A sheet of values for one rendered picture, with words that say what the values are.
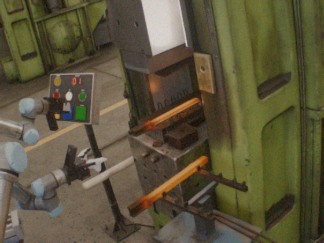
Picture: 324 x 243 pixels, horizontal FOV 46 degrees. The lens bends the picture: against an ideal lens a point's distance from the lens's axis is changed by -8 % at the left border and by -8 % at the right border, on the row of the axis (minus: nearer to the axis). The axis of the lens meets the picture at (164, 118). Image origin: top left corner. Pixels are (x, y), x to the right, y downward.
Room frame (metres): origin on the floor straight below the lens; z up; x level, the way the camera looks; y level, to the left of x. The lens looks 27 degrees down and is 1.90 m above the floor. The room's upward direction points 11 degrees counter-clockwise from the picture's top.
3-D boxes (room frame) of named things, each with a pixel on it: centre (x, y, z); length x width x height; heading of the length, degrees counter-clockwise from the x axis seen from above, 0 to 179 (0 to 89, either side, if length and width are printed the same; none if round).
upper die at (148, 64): (1.93, -0.09, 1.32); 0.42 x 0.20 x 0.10; 124
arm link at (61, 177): (1.49, 0.50, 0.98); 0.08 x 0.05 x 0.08; 34
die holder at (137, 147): (1.89, -0.13, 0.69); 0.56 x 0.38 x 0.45; 124
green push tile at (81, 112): (2.07, 0.44, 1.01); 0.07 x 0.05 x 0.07; 59
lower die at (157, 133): (1.93, -0.09, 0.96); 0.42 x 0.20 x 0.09; 124
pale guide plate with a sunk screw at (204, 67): (1.62, -0.20, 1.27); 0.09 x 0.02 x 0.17; 34
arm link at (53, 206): (1.46, 0.59, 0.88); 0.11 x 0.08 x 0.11; 73
